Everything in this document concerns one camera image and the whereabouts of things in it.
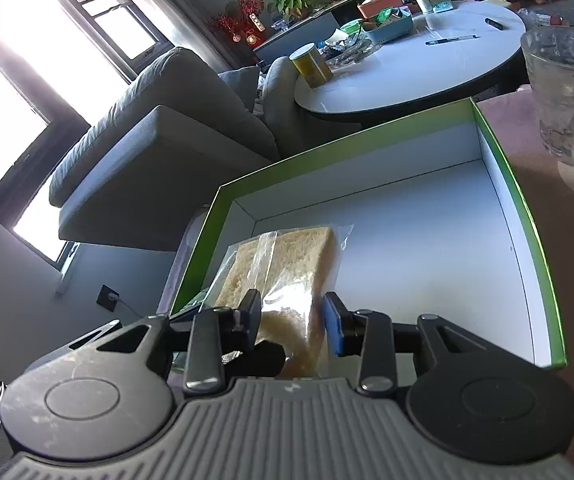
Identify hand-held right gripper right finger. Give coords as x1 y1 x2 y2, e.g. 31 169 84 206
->
321 291 528 393

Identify red hanging decoration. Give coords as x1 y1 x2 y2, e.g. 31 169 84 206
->
207 0 268 47

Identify grey cabinet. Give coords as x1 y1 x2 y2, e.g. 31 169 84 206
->
254 10 340 63

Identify grey sofa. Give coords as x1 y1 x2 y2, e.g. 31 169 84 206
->
48 46 280 252

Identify bread slices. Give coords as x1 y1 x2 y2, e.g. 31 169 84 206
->
207 224 355 378

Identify blue plastic basket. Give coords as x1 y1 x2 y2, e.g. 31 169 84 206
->
362 10 414 45

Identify pile of wrappers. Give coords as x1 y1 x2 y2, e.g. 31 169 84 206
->
317 30 382 70

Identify clear glass mug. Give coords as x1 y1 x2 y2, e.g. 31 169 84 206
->
521 27 574 171

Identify yellow can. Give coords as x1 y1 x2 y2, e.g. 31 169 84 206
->
289 44 335 89

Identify grey pillow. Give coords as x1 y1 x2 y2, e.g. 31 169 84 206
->
217 66 261 111

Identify grey armchair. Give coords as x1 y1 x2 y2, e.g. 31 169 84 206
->
262 56 362 158

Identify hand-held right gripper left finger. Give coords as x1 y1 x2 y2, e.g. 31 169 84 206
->
69 289 264 395

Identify orange planter box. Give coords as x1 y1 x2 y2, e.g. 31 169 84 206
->
357 0 412 21

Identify green potted plant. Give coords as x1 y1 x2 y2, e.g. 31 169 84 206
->
267 0 320 18

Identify round white table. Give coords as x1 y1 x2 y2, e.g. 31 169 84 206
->
294 0 528 123

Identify white power cable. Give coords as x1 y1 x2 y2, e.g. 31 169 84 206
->
113 297 144 319

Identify large window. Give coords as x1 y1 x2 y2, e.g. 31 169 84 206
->
0 0 168 271

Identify green cardboard box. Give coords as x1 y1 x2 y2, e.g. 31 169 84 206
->
169 97 568 371

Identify black wall socket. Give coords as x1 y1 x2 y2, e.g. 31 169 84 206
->
96 285 122 311

